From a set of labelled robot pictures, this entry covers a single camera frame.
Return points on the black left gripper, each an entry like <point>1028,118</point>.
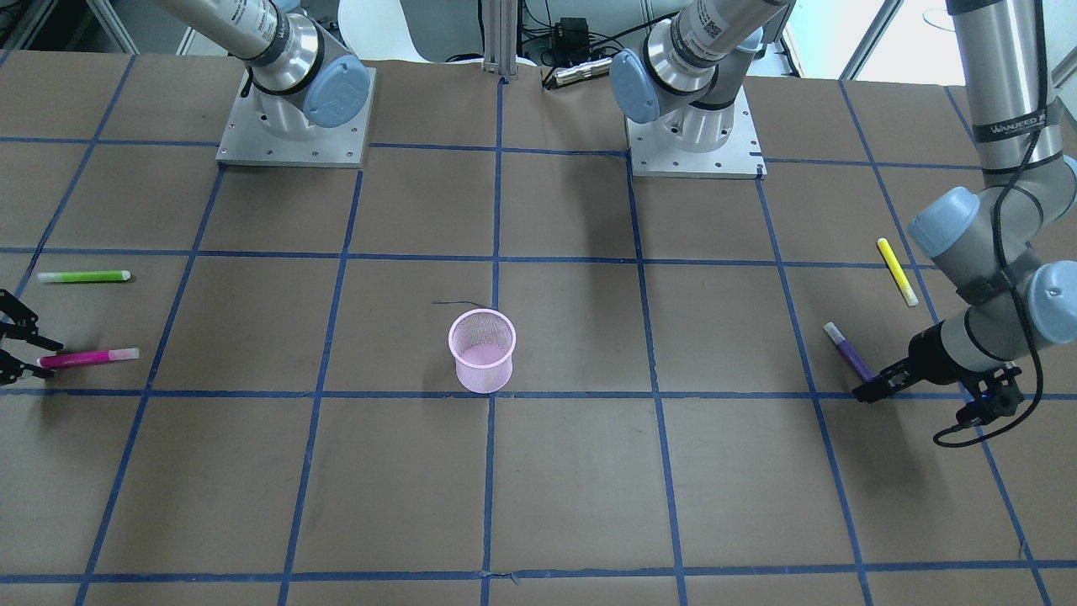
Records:
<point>926,354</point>

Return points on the pink highlighter pen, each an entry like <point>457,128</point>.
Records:
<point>84,359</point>

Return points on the aluminium frame post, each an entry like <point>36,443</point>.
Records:
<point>500,36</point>

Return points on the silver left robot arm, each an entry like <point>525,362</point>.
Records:
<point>981,241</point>

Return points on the yellow highlighter pen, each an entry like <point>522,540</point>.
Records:
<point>897,272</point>

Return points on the purple highlighter pen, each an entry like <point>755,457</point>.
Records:
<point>846,350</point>

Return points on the pink mesh pen cup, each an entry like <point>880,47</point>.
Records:
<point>482,343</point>

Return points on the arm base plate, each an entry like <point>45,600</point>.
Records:
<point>266,131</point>
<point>698,143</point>

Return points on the green highlighter pen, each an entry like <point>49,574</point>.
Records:
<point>83,277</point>

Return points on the white plastic chair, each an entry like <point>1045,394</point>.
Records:
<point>381,31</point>

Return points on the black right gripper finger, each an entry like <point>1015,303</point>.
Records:
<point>13,369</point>
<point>22,324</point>

